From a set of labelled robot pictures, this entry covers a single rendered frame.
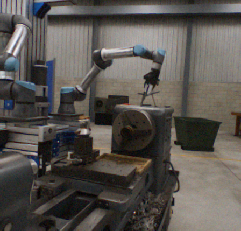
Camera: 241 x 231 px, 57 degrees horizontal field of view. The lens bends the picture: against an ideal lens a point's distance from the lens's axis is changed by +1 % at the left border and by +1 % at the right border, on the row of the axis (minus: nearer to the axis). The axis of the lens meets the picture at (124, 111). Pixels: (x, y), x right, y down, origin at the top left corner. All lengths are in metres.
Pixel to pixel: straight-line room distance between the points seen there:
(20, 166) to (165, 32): 11.77
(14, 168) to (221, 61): 11.84
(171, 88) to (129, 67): 2.48
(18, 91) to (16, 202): 0.96
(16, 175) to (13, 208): 0.08
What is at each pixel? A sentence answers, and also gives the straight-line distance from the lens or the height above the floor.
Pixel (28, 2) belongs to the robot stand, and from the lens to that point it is 1.89.
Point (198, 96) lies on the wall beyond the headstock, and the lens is 11.77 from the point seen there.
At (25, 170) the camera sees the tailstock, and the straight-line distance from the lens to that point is 0.66.
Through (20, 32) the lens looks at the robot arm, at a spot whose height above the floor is 1.67.
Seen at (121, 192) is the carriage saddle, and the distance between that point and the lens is 1.03.
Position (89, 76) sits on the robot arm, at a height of 1.49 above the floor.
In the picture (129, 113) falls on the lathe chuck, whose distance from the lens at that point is 1.65.
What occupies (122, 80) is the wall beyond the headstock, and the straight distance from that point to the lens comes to 11.82.
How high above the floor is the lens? 1.31
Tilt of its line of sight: 3 degrees down
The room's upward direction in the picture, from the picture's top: 3 degrees clockwise
